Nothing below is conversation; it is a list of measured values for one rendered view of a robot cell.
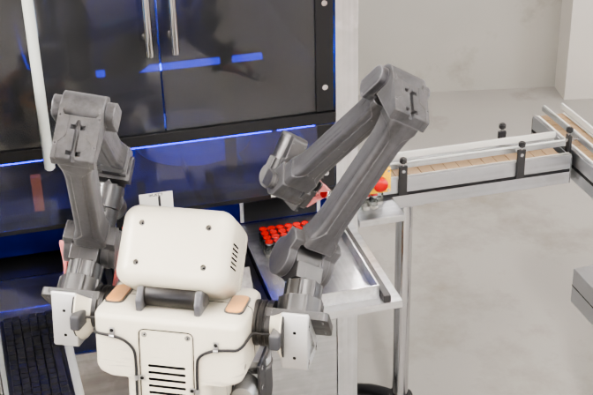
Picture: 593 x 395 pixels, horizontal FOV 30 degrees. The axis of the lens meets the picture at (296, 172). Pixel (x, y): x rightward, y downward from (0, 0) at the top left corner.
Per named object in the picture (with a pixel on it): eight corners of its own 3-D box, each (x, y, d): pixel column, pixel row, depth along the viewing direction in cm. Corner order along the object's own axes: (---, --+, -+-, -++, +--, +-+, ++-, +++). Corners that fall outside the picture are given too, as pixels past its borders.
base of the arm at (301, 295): (262, 315, 200) (327, 321, 198) (268, 273, 204) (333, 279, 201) (269, 330, 208) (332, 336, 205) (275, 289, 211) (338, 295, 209)
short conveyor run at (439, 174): (347, 218, 308) (347, 167, 301) (332, 193, 321) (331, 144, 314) (572, 185, 323) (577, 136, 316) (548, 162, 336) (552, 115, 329)
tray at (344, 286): (243, 244, 288) (243, 233, 287) (339, 230, 294) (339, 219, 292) (273, 315, 259) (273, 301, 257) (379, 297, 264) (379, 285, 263)
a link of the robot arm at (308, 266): (295, 283, 202) (319, 292, 205) (303, 232, 207) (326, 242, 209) (270, 294, 210) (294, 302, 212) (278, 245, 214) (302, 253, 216)
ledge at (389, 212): (344, 204, 311) (344, 198, 311) (388, 197, 314) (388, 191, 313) (359, 227, 299) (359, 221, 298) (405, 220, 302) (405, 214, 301)
